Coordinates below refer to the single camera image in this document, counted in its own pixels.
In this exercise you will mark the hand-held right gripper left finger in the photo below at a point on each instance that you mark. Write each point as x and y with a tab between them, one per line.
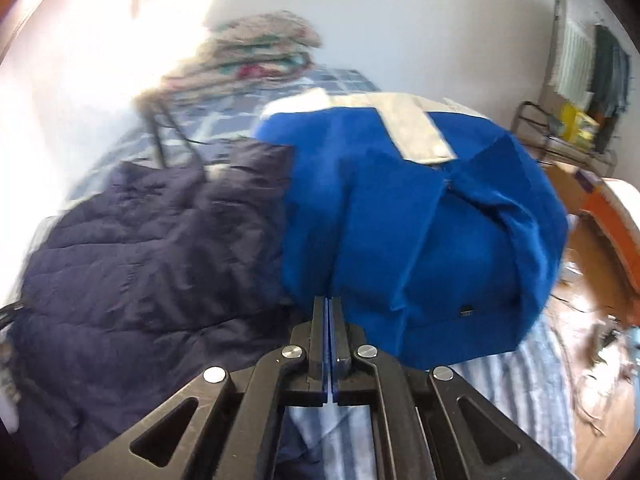
320	332

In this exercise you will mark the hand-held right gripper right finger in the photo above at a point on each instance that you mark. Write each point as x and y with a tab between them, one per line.
336	332

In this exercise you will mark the blue jacket with grey stripes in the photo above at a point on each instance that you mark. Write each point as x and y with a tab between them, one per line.
400	200

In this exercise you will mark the hanging dark clothes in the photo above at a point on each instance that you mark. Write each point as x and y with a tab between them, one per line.
611	72

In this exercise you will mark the blue white striped cloth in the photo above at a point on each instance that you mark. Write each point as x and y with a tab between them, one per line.
505	400

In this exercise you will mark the dark navy quilted jacket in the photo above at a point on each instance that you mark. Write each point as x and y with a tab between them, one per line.
150	260

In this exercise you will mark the blue checkered bed sheet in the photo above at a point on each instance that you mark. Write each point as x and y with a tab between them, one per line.
220	115

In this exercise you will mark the pile of folded blankets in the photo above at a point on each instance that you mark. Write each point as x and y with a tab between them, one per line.
250	55

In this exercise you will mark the orange curved board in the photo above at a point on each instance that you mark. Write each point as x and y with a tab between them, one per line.
607	215

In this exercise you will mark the yellow box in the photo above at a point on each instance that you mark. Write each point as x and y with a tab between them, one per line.
577	122

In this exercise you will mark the white radiator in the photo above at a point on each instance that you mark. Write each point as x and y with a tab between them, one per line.
575	60

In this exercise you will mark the black metal frame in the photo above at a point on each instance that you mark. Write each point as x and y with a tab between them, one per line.
167	130

